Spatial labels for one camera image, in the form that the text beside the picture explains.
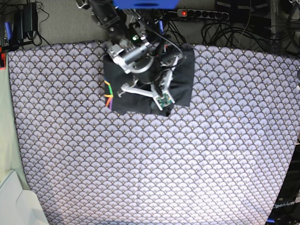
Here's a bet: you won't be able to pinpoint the fan patterned tablecloth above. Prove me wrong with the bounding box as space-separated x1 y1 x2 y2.
8 42 300 225

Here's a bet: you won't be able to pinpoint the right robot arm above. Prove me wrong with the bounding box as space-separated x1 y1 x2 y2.
76 0 185 83

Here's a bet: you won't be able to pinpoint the black OpenArm box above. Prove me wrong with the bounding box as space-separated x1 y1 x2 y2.
266 142 300 225

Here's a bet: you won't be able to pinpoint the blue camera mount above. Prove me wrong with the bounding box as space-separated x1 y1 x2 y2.
113 0 179 9

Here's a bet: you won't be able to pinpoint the black power brick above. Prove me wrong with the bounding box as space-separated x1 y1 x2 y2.
13 2 38 41

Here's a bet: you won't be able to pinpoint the tangled black cables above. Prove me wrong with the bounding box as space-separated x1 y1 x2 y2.
164 14 300 56

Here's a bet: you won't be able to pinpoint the white plastic bin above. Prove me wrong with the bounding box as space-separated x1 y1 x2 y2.
0 170 49 225

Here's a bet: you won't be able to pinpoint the dark grey T-shirt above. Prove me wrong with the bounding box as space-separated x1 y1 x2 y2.
103 44 195 117

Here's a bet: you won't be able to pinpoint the black power strip red switch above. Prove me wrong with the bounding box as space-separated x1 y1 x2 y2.
176 9 230 21

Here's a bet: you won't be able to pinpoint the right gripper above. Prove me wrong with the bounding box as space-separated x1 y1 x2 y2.
104 38 187 84

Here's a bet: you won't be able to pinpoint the red clamp at left edge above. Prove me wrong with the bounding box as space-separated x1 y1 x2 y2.
0 46 6 70

